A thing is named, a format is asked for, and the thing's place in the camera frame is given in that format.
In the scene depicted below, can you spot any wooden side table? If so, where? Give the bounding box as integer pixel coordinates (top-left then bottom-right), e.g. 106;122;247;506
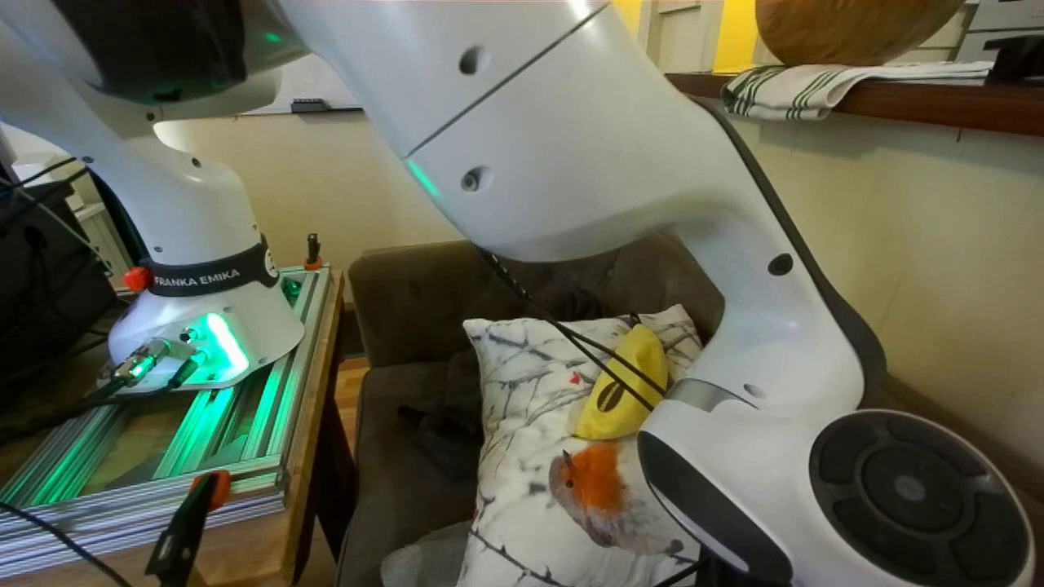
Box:
192;274;352;587

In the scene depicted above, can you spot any brown tufted sofa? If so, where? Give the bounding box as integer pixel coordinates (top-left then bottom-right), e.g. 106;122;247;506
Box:
336;232;1044;587

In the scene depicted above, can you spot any black bag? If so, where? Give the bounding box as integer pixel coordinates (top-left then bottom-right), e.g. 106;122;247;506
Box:
0;176;123;417

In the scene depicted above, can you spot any grey fleece blanket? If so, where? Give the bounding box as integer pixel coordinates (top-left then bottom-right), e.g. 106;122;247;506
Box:
378;519;476;587

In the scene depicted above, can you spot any green striped white towel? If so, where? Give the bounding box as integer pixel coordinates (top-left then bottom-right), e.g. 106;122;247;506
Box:
721;63;998;125

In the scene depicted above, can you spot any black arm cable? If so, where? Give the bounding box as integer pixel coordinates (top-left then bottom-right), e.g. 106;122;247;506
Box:
486;251;677;417

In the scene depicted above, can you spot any dark wooden shelf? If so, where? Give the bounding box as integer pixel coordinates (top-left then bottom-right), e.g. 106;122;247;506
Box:
663;67;1044;139

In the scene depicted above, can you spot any black orange clamp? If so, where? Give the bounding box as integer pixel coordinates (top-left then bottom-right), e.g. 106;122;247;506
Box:
143;465;234;587

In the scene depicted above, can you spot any white robin print pillow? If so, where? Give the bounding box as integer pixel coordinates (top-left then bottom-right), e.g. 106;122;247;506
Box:
452;304;712;587

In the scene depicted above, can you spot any large wooden bowl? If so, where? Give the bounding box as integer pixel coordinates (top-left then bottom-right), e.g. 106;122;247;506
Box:
753;0;965;67

